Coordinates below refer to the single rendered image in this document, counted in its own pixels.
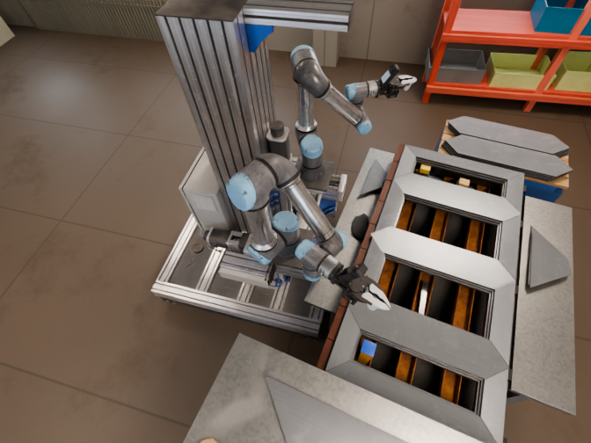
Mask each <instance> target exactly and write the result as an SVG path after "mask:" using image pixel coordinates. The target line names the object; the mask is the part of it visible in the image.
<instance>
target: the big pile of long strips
mask: <svg viewBox="0 0 591 443"><path fill-rule="evenodd" d="M448 128H449V130H450V131H451V132H452V133H453V134H454V135H455V136H456V137H453V138H450V139H448V140H446V141H445V142H443V144H442V145H441V146H442V147H443V148H444V149H445V150H446V151H447V152H448V153H449V154H450V155H451V156H458V157H461V158H465V159H469V160H472V161H476V162H480V163H486V164H490V165H494V166H498V167H501V168H505V169H509V170H512V171H519V172H522V173H524V176H525V177H529V178H535V179H539V180H543V181H546V182H549V181H552V180H554V179H556V178H560V177H563V176H565V175H566V174H568V173H569V172H572V171H573V169H572V168H571V167H569V166H568V165H567V164H566V163H564V162H563V161H562V160H561V159H560V157H563V156H567V155H569V154H568V153H569V151H568V150H569V147H567V146H566V145H565V144H564V143H563V142H562V141H561V140H559V139H558V138H557V137H556V136H554V135H553V134H545V133H541V132H537V131H532V130H528V129H524V128H519V127H512V126H508V125H504V124H500V123H495V122H491V121H487V120H480V119H475V118H471V117H467V116H462V117H459V118H456V119H453V120H449V121H448Z"/></svg>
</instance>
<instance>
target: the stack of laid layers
mask: <svg viewBox="0 0 591 443"><path fill-rule="evenodd" d="M416 163H421V164H424V165H428V166H432V167H435V168H438V169H442V170H445V171H452V172H455V173H459V174H463V175H466V176H470V177H473V178H479V179H483V180H486V181H490V182H493V183H497V184H501V185H502V188H501V195H500V197H503V198H506V193H507V179H504V178H498V177H495V176H491V175H487V174H484V173H480V172H476V171H470V170H466V169H463V168H459V167H456V166H453V165H449V164H445V163H439V162H436V161H432V160H428V159H425V158H421V157H417V156H416V158H415V161H414V164H413V167H412V172H411V173H413V171H414V168H415V165H416ZM405 200H408V201H411V202H414V203H418V204H421V205H424V206H427V207H432V208H436V209H439V210H442V211H445V212H449V213H452V214H457V215H461V216H463V217H466V218H470V219H472V220H476V221H479V222H484V223H488V224H491V225H494V226H497V230H496V237H495V244H494V251H493V258H495V259H497V260H498V261H499V254H500V239H501V232H502V224H503V221H499V220H496V219H493V218H489V217H486V216H483V215H480V214H474V213H471V212H468V211H464V210H462V209H458V208H455V207H450V206H446V205H442V204H440V203H436V202H433V201H430V200H424V199H422V198H418V197H415V196H412V195H409V194H405V193H404V197H403V199H402V202H401V205H400V208H399V210H398V215H397V218H396V220H395V223H394V228H395V227H396V226H397V223H398V218H399V216H400V213H401V209H402V206H403V204H404V201H405ZM385 259H387V260H389V261H392V262H395V263H398V264H401V265H405V266H408V267H410V268H412V269H415V270H418V271H421V272H425V273H428V274H431V275H434V276H436V277H439V278H442V279H445V280H449V281H452V282H455V283H456V284H459V285H462V286H465V287H469V288H472V289H475V290H478V291H480V292H483V293H486V294H488V300H487V307H486V314H485V328H484V335H483V337H482V338H486V339H489V338H490V331H491V323H492V315H493V301H494V293H495V290H497V289H499V288H501V287H504V286H506V285H508V284H510V283H513V282H515V278H514V277H513V276H512V275H511V274H510V272H509V271H508V270H507V269H506V267H505V266H504V265H503V264H502V263H501V262H500V261H499V263H500V264H501V265H502V266H503V268H504V269H505V270H506V271H507V272H508V274H509V275H510V276H511V277H512V278H513V280H511V281H509V282H508V283H505V284H503V285H501V286H499V287H496V288H494V289H492V288H489V287H485V286H482V285H479V284H477V283H474V282H471V281H468V280H464V279H461V278H458V277H456V276H453V275H450V274H447V273H445V272H440V271H437V270H435V269H432V268H429V267H426V266H423V265H419V264H416V263H413V262H411V261H408V260H405V259H402V258H398V257H395V256H392V255H390V254H387V253H384V257H383V262H382V264H381V267H380V270H379V273H378V275H377V278H376V283H377V284H378V281H379V279H380V276H381V273H382V269H383V265H384V262H385ZM361 335H362V336H364V337H366V338H370V339H373V340H375V341H377V342H379V343H382V344H384V345H387V346H389V347H392V348H394V349H397V350H399V351H401V352H405V353H407V354H409V355H412V356H413V357H416V358H418V359H422V360H424V361H426V362H429V363H431V364H433V365H436V366H438V367H441V368H444V369H446V370H449V371H450V372H452V373H455V374H459V375H461V376H463V377H465V378H468V379H470V380H473V381H475V382H477V383H478V384H477V391H476V398H475V405H474V412H473V411H471V410H467V409H465V408H464V407H461V406H459V405H457V404H454V403H452V402H449V401H447V400H445V399H443V398H440V397H438V396H435V395H433V394H431V393H428V392H426V391H425V390H422V389H419V388H416V387H414V386H413V385H410V384H408V383H406V382H403V381H400V380H398V379H396V378H394V377H392V376H389V375H387V374H384V373H382V372H380V371H377V370H375V369H374V368H371V367H368V366H365V365H363V364H362V363H359V362H357V361H355V360H354V356H355V354H356V350H357V347H358V344H359V342H360V339H361ZM489 340H490V339H489ZM350 360H351V361H352V362H354V363H357V364H359V365H361V366H364V367H366V368H368V369H371V370H373V371H375V372H378V373H379V374H383V375H385V376H387V377H390V378H391V379H393V380H396V381H399V382H401V383H404V384H405V385H407V386H410V387H412V388H414V389H417V390H419V391H422V392H424V393H426V394H428V395H430V396H433V397H436V398H438V399H440V400H442V401H444V402H446V403H450V404H452V405H455V406H456V407H458V408H460V409H463V410H466V411H468V412H470V413H472V414H475V415H477V416H479V417H480V415H481V407H482V400H483V392H484V384H485V379H483V378H481V377H478V376H476V375H474V374H470V373H468V372H465V371H463V370H461V369H459V368H456V367H452V366H451V365H449V364H446V363H444V362H441V361H439V360H437V359H433V358H431V357H428V356H426V355H424V354H422V353H419V352H415V351H414V350H411V349H409V348H406V347H404V346H402V345H398V344H396V343H394V342H391V341H390V340H387V339H385V338H381V337H378V336H377V335H374V334H372V333H369V332H367V331H364V330H361V329H360V332H359V335H358V338H357V340H356V343H355V347H354V351H353V354H352V357H351V359H350ZM350 360H349V361H350Z"/></svg>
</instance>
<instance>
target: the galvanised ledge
mask: <svg viewBox="0 0 591 443"><path fill-rule="evenodd" d="M394 156H395V154H393V153H390V152H386V151H382V150H379V149H372V148H370V149H369V152H368V154H367V157H366V159H365V161H364V163H363V166H362V167H361V171H360V173H359V175H358V178H357V179H356V181H355V184H354V187H353V189H352V191H351V193H350V195H349V198H348V200H347V203H346V205H345V207H344V209H343V212H342V214H341V216H340V218H339V221H338V224H337V226H336V228H335V229H339V230H341V231H342V232H343V233H344V234H345V235H346V236H347V240H348V241H347V244H346V246H345V247H344V249H343V250H342V251H340V253H339V254H338V255H337V256H336V257H335V258H336V259H338V261H339V262H340V263H341V264H342V265H344V268H343V270H344V269H345V268H348V267H350V266H353V265H354V263H355V261H356V259H357V256H358V253H359V251H360V248H361V243H362V240H361V239H359V238H356V236H355V235H354V233H353V221H354V217H355V216H357V215H360V214H366V215H367V216H368V225H369V224H370V221H371V218H372V215H373V213H374V211H375V208H376V204H377V201H378V200H379V197H380V194H381V191H382V189H383V188H379V189H376V190H374V191H371V192H366V193H364V194H362V195H360V194H361V190H362V188H363V186H364V184H365V182H366V179H367V177H368V174H369V172H370V170H371V167H372V165H373V163H374V161H375V160H377V161H378V162H379V164H381V166H382V167H383V169H384V170H385V171H386V173H387V174H388V173H389V170H390V167H391V164H392V161H393V158H394ZM342 292H343V289H342V288H340V287H339V286H337V285H336V284H334V285H333V284H332V283H331V282H330V281H329V280H328V279H326V278H325V277H323V276H322V277H321V278H320V280H319V281H318V282H315V281H312V283H311V285H310V288H309V291H308V293H307V294H306V297H305V299H304V302H305V303H307V304H310V305H311V306H314V307H316V308H319V309H322V310H324V311H327V312H329V313H332V314H334V315H336V311H337V308H338V306H339V303H340V301H341V299H342V296H341V295H342Z"/></svg>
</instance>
